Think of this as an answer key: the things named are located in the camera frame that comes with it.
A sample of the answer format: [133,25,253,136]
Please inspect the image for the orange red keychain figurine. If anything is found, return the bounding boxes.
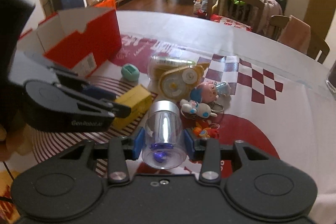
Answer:
[192,123,220,139]

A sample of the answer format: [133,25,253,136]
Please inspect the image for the clear jar silver lid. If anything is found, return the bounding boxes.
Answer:
[142,100,187,169]

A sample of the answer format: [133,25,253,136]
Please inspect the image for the white rabbit keychain figurine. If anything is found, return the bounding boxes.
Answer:
[179,99,218,118]

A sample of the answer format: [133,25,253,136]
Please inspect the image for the yellow small box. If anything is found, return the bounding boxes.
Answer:
[112,84,153,130]

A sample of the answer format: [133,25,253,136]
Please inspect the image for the pink pig chef figurine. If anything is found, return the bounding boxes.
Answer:
[190,81,231,103]

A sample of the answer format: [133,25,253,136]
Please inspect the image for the yellow correction tape dispenser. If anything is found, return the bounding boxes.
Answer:
[158,63,210,101]

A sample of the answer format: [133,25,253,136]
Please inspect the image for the person left hand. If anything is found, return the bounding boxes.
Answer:
[0,124,33,161]

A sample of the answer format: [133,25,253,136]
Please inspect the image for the red cardboard box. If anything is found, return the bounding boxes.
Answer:
[17,7,122,77]

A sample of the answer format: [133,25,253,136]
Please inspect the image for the red white table mat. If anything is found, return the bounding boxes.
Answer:
[0,32,336,224]

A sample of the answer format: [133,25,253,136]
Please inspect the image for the orange gift box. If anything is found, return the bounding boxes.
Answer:
[94,0,117,9]

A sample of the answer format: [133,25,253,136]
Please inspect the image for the red printed seat cushion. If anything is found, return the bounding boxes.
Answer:
[210,14,252,32]

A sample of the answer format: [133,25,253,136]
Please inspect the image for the glass jar dark contents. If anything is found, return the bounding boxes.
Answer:
[325,61,336,95]

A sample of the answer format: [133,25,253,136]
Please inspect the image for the wooden chair with towel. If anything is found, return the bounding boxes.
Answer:
[267,15,330,64]

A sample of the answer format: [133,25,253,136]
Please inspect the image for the wooden chair with cushion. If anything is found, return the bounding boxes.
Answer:
[206,0,264,33]

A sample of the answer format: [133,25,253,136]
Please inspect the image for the pink towel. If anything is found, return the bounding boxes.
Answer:
[277,15,311,54]

